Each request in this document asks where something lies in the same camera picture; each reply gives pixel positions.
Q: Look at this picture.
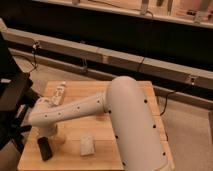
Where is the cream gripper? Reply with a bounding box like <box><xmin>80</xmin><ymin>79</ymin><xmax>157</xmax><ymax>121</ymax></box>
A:
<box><xmin>49</xmin><ymin>128</ymin><xmax>66</xmax><ymax>144</ymax></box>

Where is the black eraser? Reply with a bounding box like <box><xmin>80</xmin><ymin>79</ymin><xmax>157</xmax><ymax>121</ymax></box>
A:
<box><xmin>37</xmin><ymin>137</ymin><xmax>53</xmax><ymax>161</ymax></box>

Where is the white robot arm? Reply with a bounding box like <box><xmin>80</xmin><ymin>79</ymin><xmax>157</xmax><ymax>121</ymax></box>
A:
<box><xmin>28</xmin><ymin>76</ymin><xmax>172</xmax><ymax>171</ymax></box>

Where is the black cable left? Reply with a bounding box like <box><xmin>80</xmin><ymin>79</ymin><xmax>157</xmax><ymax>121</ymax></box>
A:
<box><xmin>29</xmin><ymin>40</ymin><xmax>41</xmax><ymax>75</ymax></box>

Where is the black cable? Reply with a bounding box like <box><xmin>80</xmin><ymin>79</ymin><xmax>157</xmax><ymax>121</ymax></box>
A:
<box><xmin>29</xmin><ymin>40</ymin><xmax>41</xmax><ymax>75</ymax></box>
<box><xmin>135</xmin><ymin>9</ymin><xmax>155</xmax><ymax>73</ymax></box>

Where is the black cable right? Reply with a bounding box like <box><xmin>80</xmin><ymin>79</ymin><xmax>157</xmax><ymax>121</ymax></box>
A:
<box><xmin>135</xmin><ymin>9</ymin><xmax>155</xmax><ymax>73</ymax></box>

